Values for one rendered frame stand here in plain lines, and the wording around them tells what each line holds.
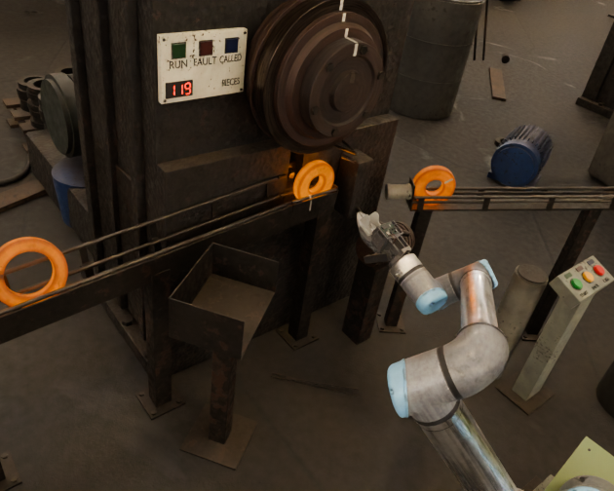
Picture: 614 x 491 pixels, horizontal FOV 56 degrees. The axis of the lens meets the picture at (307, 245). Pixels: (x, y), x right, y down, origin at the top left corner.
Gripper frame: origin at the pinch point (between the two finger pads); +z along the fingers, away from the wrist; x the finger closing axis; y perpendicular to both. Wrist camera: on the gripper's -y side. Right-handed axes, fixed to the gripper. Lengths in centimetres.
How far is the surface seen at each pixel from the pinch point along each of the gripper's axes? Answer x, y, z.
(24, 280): 78, -105, 81
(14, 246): 93, -6, 27
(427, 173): -40.7, -1.2, 8.3
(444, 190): -47.5, -5.6, 1.9
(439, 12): -223, -46, 157
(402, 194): -34.0, -10.4, 8.6
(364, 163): -19.7, -1.8, 20.5
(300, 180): 6.0, -5.1, 22.9
